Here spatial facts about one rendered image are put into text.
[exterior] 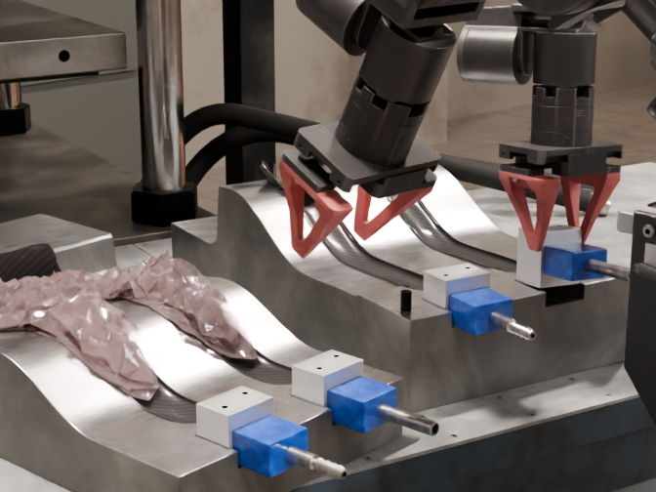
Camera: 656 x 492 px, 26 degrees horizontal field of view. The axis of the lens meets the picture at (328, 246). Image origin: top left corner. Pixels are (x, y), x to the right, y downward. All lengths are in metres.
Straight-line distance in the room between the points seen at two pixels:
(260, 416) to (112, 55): 0.93
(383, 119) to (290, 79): 4.81
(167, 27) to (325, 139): 0.87
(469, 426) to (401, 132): 0.33
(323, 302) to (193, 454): 0.34
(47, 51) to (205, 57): 3.63
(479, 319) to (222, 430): 0.29
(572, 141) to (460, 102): 5.31
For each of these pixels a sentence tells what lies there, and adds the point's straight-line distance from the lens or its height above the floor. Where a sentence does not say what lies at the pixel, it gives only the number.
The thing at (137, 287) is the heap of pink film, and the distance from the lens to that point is 1.30.
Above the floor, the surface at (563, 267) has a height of 0.92.
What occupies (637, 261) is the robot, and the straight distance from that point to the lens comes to 1.05.
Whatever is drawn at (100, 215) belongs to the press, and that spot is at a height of 0.78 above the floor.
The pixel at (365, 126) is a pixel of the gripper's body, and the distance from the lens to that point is 1.04.
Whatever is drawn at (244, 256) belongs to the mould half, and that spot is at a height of 0.87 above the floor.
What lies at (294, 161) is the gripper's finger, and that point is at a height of 1.07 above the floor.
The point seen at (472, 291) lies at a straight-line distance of 1.30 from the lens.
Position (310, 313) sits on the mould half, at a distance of 1.41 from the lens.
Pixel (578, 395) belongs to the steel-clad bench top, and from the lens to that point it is 1.35.
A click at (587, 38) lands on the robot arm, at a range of 1.32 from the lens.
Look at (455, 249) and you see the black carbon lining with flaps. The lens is 1.51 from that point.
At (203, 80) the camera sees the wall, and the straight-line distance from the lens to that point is 5.54.
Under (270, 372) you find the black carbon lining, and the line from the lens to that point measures 1.25.
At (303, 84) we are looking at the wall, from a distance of 5.89.
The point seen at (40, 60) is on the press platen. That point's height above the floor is 1.01.
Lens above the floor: 1.31
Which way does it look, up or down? 17 degrees down
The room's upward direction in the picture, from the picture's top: straight up
